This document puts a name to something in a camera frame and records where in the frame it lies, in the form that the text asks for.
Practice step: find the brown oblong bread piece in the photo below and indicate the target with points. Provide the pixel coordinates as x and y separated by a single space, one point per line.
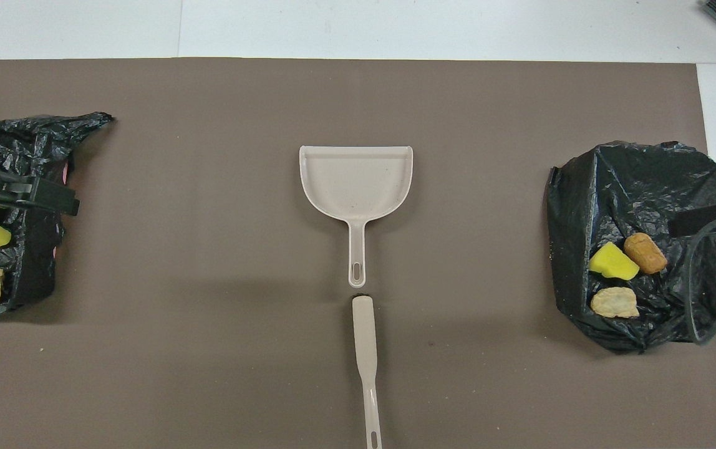
645 252

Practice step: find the pale round bread piece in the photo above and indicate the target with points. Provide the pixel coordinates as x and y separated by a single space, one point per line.
614 302

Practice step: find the beige plastic dustpan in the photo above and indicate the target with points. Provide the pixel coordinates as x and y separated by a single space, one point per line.
355 181

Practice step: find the beige hand brush black bristles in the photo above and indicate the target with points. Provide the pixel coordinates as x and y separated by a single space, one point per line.
364 337

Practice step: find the black bag over pink bin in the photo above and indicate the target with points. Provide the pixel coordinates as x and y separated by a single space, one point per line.
27 149

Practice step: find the black bag lined trash bin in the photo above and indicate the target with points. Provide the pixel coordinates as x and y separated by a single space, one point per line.
632 181

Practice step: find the brown table mat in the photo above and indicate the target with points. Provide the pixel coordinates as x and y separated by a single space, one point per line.
208 343

